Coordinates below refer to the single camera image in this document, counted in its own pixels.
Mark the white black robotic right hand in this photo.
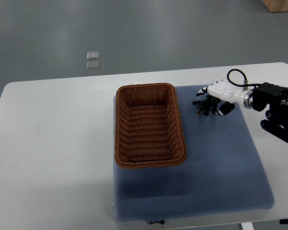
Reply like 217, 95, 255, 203
196, 80, 253, 116

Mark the dark toy crocodile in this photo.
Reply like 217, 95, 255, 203
192, 95, 221, 116

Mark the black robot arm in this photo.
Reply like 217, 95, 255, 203
252, 82, 288, 143

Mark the brown wicker basket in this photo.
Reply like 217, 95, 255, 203
114, 83, 187, 169

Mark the blue-grey cushion mat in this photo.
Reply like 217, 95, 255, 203
113, 85, 275, 221

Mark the wooden box corner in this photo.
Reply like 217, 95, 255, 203
262, 0, 288, 13

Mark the upper metal floor plate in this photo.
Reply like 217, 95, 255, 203
87, 51, 99, 60

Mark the black cable loop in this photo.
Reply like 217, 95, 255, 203
227, 69, 264, 91

